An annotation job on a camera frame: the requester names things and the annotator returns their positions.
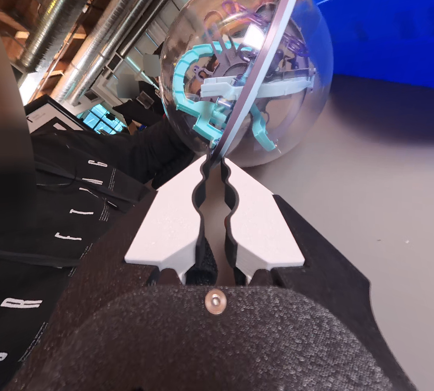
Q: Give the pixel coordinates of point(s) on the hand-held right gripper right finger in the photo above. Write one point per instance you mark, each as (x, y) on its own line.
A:
(264, 225)

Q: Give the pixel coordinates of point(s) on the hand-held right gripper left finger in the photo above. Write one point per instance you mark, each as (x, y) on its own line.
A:
(166, 225)

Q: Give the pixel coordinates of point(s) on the clear maze ball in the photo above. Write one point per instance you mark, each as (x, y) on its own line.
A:
(271, 72)

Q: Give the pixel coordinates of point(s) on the person in black jacket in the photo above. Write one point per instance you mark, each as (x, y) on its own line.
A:
(61, 228)

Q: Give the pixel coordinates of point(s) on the blue plastic bin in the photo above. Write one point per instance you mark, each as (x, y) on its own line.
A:
(386, 18)

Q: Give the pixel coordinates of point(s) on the silver ventilation duct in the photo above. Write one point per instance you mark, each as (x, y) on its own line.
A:
(102, 18)

